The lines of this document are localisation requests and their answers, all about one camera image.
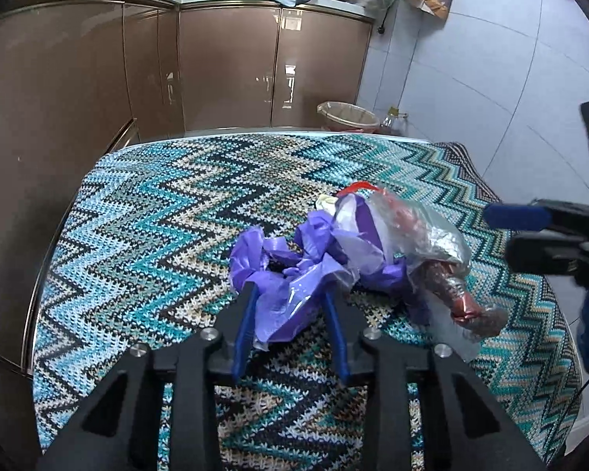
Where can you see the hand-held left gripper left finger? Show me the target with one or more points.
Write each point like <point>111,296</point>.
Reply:
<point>244,333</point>

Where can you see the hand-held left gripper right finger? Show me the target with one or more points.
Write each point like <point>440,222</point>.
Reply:
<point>337,338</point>

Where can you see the zigzag knitted tablecloth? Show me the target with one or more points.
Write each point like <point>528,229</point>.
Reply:
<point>142,216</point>

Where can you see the cooking oil bottle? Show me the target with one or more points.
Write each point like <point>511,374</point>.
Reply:
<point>390,120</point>

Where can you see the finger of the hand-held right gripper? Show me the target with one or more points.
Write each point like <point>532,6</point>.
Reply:
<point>515,216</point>
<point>540,254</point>

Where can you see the purple plastic bag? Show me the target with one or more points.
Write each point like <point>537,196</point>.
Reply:
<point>294,294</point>

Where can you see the pink bin with liner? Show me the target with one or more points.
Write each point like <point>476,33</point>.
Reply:
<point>348,115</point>

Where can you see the clear plastic bag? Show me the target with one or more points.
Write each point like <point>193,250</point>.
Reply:
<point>422,235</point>

